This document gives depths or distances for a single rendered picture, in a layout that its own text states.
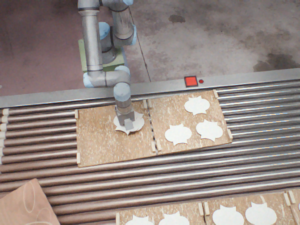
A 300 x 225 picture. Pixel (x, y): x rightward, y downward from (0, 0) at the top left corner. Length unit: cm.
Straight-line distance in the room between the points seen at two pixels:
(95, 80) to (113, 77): 9
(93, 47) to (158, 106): 54
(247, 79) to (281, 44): 172
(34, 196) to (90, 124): 48
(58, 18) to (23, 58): 68
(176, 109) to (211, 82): 31
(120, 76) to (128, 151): 42
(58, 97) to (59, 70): 138
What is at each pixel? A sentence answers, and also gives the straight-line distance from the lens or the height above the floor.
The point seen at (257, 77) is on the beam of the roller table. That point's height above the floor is 92.
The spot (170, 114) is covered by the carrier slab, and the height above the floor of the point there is 94.
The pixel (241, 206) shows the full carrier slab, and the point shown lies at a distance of 153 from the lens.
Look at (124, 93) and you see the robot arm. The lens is 131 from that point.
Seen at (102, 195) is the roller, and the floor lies 92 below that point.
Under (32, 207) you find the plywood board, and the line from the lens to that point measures 146.
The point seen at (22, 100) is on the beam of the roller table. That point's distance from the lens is 189.
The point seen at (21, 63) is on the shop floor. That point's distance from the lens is 340.
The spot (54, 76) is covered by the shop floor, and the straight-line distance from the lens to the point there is 316.
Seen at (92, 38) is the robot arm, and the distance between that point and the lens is 139.
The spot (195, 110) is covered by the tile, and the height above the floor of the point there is 95.
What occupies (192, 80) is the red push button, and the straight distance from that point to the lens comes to 182.
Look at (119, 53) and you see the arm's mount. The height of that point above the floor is 96.
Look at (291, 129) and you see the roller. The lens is 182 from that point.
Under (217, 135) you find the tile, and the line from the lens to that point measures 163.
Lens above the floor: 236
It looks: 59 degrees down
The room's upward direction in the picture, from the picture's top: straight up
